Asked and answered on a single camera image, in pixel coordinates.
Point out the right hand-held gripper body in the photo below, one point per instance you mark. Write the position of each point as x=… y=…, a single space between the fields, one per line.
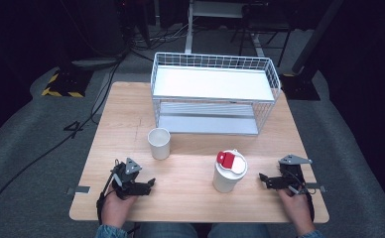
x=291 y=175

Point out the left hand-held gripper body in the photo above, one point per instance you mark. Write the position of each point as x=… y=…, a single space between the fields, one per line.
x=124 y=180

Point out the white tumbler with red lid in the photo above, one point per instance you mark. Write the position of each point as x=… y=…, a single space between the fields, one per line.
x=228 y=173

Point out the white cup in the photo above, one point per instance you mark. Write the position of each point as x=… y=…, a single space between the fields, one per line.
x=159 y=143

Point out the person's left hand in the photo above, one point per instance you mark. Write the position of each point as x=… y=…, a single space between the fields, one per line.
x=116 y=210

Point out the person's right hand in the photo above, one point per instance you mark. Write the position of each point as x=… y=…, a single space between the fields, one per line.
x=296 y=208

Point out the grey tape strip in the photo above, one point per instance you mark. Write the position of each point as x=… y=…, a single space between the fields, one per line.
x=81 y=189
x=318 y=187

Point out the person's left leg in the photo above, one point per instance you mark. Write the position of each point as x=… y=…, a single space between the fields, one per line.
x=167 y=231

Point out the person's leg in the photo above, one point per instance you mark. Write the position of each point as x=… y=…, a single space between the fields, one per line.
x=240 y=231
x=167 y=231

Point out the person's right leg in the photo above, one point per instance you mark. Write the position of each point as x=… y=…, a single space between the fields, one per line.
x=240 y=231

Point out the yellow-black striped stand base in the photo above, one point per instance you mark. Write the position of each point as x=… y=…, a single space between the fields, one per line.
x=66 y=82

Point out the black slanted stand post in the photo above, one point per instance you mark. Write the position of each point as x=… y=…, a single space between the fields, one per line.
x=316 y=36

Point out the black chair frame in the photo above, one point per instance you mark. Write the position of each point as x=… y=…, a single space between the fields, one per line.
x=266 y=23

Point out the white desk frame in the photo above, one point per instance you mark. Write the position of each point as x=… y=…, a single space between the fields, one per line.
x=189 y=33

